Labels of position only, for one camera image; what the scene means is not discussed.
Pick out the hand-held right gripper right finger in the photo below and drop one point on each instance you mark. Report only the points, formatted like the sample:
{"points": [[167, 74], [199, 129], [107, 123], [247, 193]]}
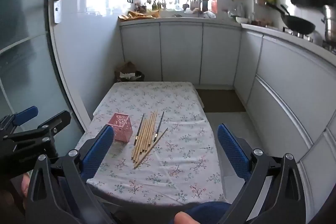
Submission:
{"points": [[232, 151]]}

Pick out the floral tablecloth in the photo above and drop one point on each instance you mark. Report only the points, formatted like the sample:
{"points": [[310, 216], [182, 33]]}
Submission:
{"points": [[183, 161]]}

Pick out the bundle of bamboo chopsticks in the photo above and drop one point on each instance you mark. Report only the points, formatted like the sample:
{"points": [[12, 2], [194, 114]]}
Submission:
{"points": [[144, 137]]}

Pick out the white plastic bag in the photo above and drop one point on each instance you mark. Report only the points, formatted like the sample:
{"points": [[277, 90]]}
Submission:
{"points": [[210, 14]]}

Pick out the brown cardboard box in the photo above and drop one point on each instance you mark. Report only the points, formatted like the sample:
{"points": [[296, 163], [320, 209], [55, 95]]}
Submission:
{"points": [[126, 67]]}

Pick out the person's right hand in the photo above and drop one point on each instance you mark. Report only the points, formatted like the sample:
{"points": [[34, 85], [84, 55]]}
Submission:
{"points": [[186, 218]]}

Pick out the pink perforated utensil holder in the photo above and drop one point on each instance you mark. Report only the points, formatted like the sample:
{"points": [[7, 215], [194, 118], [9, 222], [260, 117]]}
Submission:
{"points": [[122, 129]]}

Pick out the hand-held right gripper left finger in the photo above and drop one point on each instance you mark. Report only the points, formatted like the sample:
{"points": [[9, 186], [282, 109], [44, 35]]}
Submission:
{"points": [[95, 153]]}

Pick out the white kitchen cabinets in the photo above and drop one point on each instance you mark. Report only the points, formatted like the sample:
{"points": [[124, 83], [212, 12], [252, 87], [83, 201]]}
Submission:
{"points": [[181, 53]]}

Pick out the person's left hand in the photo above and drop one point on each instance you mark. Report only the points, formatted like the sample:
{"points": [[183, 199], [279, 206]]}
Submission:
{"points": [[25, 187]]}

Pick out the row of small bottles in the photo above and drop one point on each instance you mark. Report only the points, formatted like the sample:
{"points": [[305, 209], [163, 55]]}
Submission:
{"points": [[157, 5]]}

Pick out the frosted glass door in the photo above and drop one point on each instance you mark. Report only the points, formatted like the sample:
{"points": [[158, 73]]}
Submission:
{"points": [[21, 29]]}

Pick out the black wok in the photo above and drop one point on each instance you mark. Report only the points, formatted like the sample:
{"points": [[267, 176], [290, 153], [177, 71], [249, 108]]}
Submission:
{"points": [[298, 26]]}

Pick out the glass jar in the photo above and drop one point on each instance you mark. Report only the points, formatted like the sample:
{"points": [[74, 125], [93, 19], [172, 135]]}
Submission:
{"points": [[237, 10]]}

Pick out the white bowl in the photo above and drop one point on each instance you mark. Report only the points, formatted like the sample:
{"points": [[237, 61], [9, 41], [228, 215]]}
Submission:
{"points": [[241, 20]]}

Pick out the red bottle on counter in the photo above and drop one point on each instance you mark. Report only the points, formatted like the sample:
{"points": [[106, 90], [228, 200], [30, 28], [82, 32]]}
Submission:
{"points": [[214, 5]]}

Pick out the steel pot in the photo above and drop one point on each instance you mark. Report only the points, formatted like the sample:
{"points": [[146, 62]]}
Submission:
{"points": [[330, 24]]}

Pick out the brown floor mat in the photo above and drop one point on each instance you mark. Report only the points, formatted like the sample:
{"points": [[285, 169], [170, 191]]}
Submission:
{"points": [[220, 100]]}

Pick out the yellow cloth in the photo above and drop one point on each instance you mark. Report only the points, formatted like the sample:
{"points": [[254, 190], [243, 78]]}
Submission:
{"points": [[139, 15]]}

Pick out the gas stove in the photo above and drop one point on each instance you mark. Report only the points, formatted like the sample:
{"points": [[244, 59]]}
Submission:
{"points": [[299, 35]]}

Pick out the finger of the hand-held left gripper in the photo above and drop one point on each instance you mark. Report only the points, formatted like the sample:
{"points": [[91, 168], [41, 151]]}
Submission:
{"points": [[26, 114], [56, 121]]}

